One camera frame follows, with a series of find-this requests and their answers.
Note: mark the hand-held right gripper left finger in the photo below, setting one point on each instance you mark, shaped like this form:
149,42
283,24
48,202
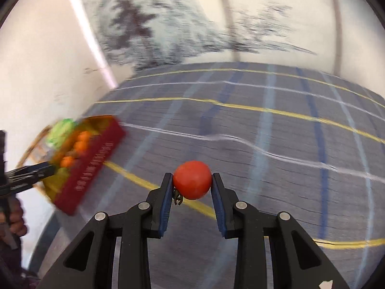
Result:
167,204

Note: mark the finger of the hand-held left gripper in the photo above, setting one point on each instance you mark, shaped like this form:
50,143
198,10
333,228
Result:
24,183
33,168

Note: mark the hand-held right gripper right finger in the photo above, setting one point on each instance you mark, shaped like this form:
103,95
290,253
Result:
217,204

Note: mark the orange mandarin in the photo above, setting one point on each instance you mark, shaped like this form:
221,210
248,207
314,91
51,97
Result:
80,146
66,161
84,136

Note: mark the orange-red tomato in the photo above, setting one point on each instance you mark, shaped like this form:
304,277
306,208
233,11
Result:
192,180

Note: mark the red tin box gold interior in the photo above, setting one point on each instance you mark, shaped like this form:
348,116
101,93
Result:
90,171

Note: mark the person's left hand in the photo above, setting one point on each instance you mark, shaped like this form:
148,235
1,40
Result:
18,216

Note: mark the bamboo chair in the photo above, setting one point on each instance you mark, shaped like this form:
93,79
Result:
33,147

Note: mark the green tissue packet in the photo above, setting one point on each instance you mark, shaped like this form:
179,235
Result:
61,132

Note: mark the blue plaid blanket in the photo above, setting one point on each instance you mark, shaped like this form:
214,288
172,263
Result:
270,141

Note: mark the person's maroon clothing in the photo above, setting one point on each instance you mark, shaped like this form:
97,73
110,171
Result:
15,271

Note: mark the landscape painted folding screen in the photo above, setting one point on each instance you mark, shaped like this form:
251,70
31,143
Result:
150,21

